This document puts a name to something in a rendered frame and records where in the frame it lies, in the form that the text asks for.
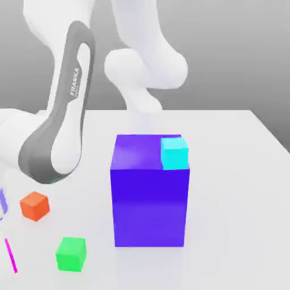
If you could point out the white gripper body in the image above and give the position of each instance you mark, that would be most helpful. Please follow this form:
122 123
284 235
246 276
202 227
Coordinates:
4 256

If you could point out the small cyan cube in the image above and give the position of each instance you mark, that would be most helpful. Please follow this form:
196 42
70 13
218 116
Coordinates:
175 156

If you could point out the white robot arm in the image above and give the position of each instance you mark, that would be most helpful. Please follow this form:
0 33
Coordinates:
68 140

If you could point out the small magenta cube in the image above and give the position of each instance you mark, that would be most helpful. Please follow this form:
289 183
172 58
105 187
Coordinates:
10 256

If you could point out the small orange cube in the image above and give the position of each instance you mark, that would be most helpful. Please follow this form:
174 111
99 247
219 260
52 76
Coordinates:
34 206

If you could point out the small green cube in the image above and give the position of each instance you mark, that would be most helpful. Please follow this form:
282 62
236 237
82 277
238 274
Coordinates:
71 254

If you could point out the large purple box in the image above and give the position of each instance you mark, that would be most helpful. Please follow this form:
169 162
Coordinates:
149 204

